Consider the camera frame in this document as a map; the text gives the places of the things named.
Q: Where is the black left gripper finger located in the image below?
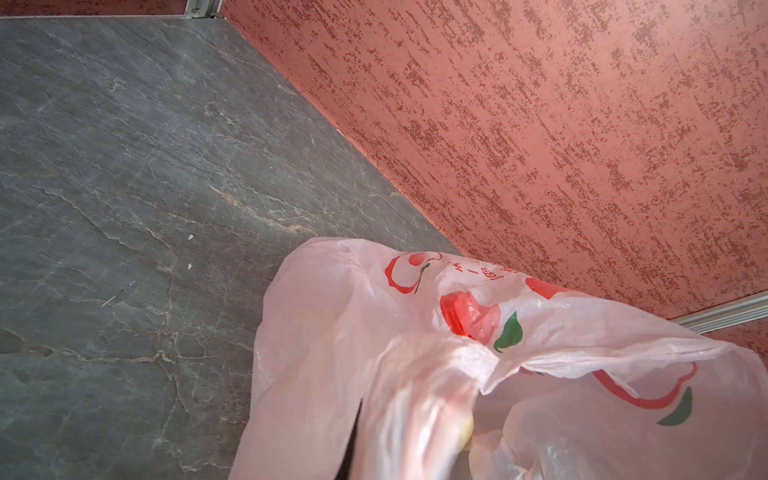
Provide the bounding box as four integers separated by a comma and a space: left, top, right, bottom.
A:
335, 403, 363, 480

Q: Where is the pink plastic bag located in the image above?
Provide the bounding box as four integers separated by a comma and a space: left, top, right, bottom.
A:
231, 238, 767, 479

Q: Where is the right aluminium corner post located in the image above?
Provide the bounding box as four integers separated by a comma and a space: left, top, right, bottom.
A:
672, 291, 768, 334

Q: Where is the aluminium corner post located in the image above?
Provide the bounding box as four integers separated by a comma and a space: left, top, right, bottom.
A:
185, 0, 223, 19
672, 291, 768, 334

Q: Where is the left aluminium corner post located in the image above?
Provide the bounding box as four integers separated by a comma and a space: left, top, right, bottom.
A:
185, 0, 223, 19

